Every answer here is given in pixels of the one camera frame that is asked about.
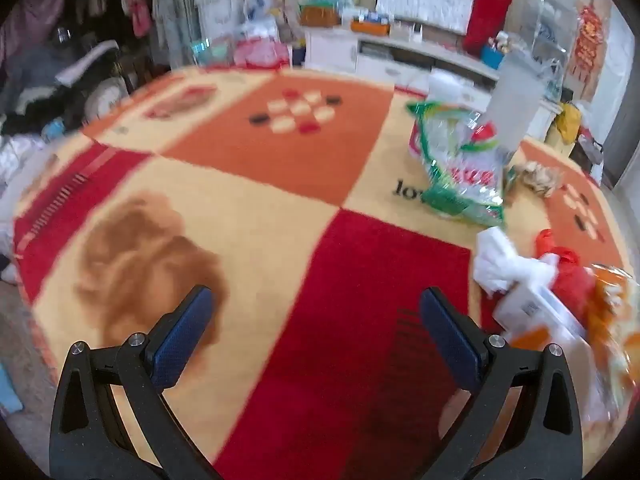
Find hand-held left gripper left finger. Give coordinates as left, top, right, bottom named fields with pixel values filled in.
left=49, top=285, right=221, bottom=480

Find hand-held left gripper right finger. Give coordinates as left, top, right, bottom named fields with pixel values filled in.
left=419, top=287, right=583, bottom=480

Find orange snack packet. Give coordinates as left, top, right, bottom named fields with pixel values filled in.
left=510, top=262, right=640, bottom=426

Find crumpled white tissue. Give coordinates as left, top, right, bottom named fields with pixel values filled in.
left=472, top=227, right=556, bottom=296

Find red plastic bag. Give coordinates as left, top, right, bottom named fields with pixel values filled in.
left=536, top=229, right=598, bottom=318

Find green clear plastic bag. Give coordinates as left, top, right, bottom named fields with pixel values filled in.
left=406, top=101, right=513, bottom=226

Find crumpled brown paper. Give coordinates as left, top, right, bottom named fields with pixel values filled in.
left=515, top=160, right=561, bottom=198

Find red orange patterned blanket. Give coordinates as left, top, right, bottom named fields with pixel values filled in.
left=12, top=65, right=636, bottom=480

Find yellow bag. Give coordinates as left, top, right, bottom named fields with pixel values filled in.
left=555, top=102, right=583, bottom=143

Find white thermos jug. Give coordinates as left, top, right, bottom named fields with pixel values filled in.
left=482, top=52, right=548, bottom=153

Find blue box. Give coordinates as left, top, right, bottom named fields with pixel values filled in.
left=481, top=44, right=506, bottom=70

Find pink bag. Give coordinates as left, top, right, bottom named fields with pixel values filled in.
left=235, top=40, right=291, bottom=68

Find white TV cabinet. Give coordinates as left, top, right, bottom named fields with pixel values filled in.
left=304, top=27, right=556, bottom=141

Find orange box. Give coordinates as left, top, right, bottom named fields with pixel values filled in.
left=350, top=19, right=391, bottom=36

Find red cloth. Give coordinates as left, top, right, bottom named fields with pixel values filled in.
left=462, top=0, right=515, bottom=53

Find red hanging ornament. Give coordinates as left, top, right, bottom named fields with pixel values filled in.
left=570, top=2, right=608, bottom=81

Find white blue plastic bag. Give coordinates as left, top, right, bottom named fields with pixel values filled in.
left=242, top=0, right=281, bottom=41

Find clear acrylic shelf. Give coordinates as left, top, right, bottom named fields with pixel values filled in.
left=530, top=0, right=591, bottom=56

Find brown green bag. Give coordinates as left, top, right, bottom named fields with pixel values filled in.
left=299, top=2, right=343, bottom=28

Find hanging clothes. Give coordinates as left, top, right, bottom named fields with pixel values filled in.
left=0, top=0, right=201, bottom=66

